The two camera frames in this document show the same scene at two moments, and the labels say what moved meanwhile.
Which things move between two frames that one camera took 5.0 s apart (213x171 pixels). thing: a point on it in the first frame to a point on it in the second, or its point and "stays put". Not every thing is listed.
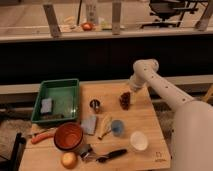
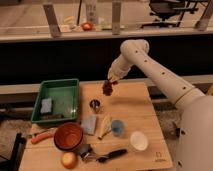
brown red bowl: x=68 y=136 stays put
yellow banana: x=106 y=125 stays put
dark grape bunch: x=125 y=100 to x=107 y=87
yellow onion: x=68 y=160 stays put
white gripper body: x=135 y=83 to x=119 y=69
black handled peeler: x=86 y=153 stays put
